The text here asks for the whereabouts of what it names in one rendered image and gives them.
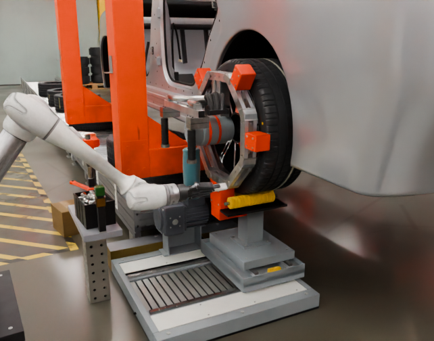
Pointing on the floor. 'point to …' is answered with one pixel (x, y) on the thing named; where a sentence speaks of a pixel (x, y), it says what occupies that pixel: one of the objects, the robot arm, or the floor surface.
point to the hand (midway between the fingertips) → (219, 187)
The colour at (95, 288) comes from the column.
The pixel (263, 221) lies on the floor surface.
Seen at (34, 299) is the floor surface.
